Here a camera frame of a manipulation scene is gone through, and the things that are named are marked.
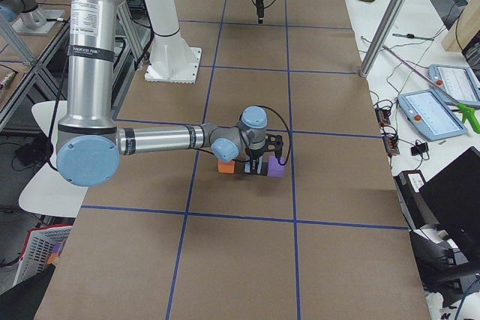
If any orange block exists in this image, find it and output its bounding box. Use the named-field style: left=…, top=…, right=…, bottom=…
left=217, top=160, right=236, bottom=174

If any teach pendant tablet far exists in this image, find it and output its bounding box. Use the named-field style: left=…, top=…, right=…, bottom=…
left=428, top=64, right=479, bottom=107

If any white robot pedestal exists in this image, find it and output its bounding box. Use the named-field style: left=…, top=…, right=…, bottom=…
left=145, top=0, right=202, bottom=83

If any white chair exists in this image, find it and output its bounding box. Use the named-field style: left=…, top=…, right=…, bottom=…
left=19, top=100, right=88, bottom=218

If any aluminium frame post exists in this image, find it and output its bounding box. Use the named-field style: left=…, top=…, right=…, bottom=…
left=358, top=0, right=406, bottom=78

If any green handled reacher grabber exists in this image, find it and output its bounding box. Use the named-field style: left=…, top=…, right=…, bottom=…
left=382, top=45, right=480, bottom=133

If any smartwatch with green band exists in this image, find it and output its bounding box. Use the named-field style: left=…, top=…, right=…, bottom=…
left=392, top=33, right=435, bottom=41

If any white perforated basket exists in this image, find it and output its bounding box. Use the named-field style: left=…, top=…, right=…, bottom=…
left=13, top=224, right=73, bottom=286

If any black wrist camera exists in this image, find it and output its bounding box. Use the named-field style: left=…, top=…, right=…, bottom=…
left=265, top=133, right=284, bottom=159

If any black monitor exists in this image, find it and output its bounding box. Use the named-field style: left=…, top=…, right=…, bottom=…
left=420, top=146, right=479, bottom=261

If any teach pendant tablet near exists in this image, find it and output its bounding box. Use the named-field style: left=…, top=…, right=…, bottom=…
left=397, top=90, right=468, bottom=141

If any purple block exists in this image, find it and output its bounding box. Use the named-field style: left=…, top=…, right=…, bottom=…
left=267, top=156, right=285, bottom=178

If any teach pendant tablet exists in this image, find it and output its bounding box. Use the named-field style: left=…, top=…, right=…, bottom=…
left=397, top=90, right=468, bottom=141
left=428, top=64, right=479, bottom=107

